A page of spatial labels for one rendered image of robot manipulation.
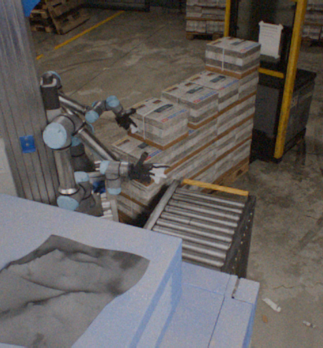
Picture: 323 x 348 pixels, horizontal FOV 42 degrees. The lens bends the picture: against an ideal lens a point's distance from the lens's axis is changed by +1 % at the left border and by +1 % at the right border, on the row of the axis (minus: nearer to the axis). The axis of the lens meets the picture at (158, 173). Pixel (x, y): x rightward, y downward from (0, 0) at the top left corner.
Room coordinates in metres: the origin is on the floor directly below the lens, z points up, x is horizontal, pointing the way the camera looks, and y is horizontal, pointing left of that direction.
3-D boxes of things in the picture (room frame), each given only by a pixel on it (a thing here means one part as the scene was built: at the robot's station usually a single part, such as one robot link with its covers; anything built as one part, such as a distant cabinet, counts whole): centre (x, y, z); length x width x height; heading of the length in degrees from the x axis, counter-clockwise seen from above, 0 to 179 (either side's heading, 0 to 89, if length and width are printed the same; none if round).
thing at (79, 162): (2.50, 0.56, 0.87); 0.15 x 0.15 x 0.10
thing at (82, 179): (2.00, 0.47, 0.98); 0.13 x 0.12 x 0.14; 166
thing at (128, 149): (3.01, -0.18, 0.42); 1.17 x 0.39 x 0.83; 136
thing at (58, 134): (1.88, 0.50, 1.19); 0.15 x 0.12 x 0.55; 166
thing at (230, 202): (2.09, -0.32, 0.77); 0.47 x 0.05 x 0.05; 67
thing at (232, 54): (3.54, -0.68, 0.65); 0.39 x 0.30 x 1.29; 46
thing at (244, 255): (2.05, -0.57, 0.34); 0.06 x 0.06 x 0.68; 67
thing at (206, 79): (3.31, -0.48, 1.06); 0.37 x 0.28 x 0.01; 47
